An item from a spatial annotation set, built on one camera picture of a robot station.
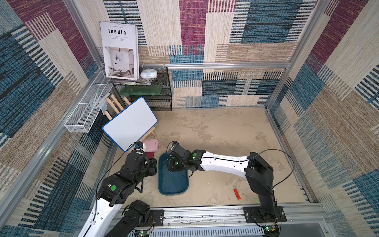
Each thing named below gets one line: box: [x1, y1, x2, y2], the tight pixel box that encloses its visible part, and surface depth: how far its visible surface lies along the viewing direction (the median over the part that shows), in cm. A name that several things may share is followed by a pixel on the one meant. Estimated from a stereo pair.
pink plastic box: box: [142, 138, 159, 153], surface depth 98 cm
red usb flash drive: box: [233, 188, 241, 200], surface depth 83 cm
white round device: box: [140, 68, 158, 79], surface depth 89 cm
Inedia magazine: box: [100, 20, 140, 81], surface depth 79 cm
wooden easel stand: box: [104, 93, 157, 142], surface depth 83 cm
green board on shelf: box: [119, 85, 163, 96], surface depth 101 cm
